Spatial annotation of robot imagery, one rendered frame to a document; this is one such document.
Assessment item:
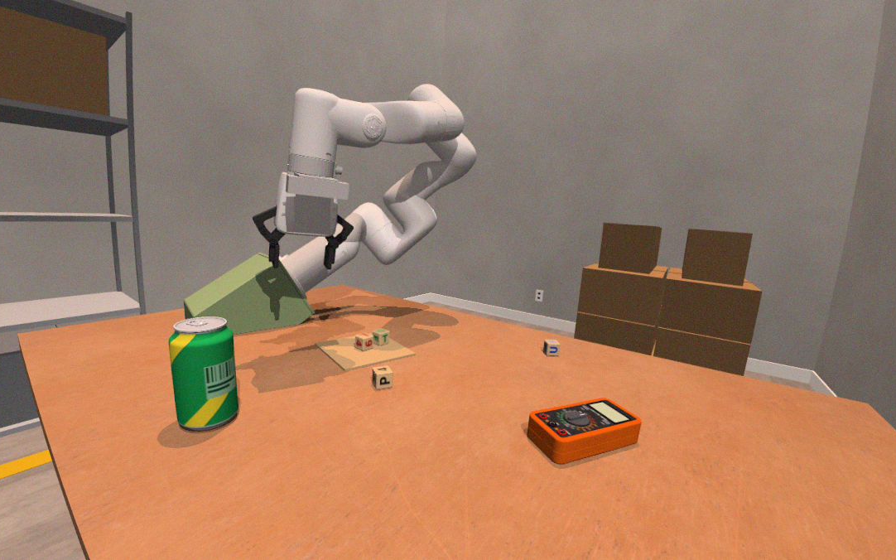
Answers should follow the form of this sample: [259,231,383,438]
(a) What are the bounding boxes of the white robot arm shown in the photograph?
[279,84,476,300]

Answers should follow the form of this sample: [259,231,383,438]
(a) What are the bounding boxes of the green drink can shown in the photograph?
[168,316,238,431]

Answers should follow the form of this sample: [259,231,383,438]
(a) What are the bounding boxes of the tan square mat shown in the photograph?
[315,336,416,371]

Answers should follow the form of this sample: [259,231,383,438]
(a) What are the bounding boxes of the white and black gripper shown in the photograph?
[253,171,354,269]

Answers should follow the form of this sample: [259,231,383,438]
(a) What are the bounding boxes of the orange digital multimeter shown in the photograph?
[527,398,642,464]

